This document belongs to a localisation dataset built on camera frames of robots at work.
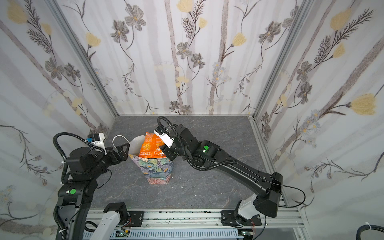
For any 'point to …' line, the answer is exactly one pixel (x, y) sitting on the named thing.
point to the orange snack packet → (150, 148)
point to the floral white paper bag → (157, 170)
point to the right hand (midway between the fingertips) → (161, 139)
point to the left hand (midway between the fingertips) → (118, 141)
